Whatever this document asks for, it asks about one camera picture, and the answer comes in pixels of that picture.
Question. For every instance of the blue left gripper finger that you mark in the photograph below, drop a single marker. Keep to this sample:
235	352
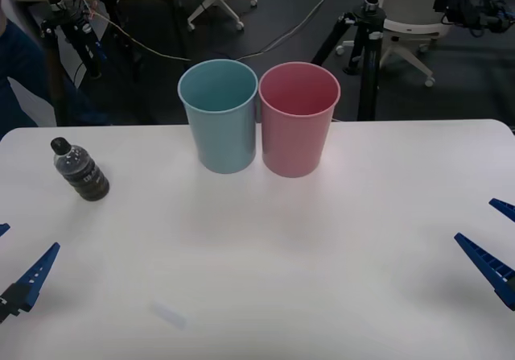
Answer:
2	228
35	273

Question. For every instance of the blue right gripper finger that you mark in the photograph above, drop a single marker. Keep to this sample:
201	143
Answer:
506	208
493	269

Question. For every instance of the dark plastic bottle black cap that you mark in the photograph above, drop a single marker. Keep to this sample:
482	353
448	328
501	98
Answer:
80	172

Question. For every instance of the person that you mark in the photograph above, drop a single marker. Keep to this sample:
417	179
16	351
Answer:
20	66

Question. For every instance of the white office chair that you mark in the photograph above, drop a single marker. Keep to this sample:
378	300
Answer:
410	17

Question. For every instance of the pink plastic bin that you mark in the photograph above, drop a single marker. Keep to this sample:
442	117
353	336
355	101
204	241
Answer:
295	134

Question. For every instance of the pale blue plastic bin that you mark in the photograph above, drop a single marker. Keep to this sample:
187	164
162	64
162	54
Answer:
221	126

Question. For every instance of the black camera tripod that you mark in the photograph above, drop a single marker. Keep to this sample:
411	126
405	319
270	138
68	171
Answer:
368	54
86	34

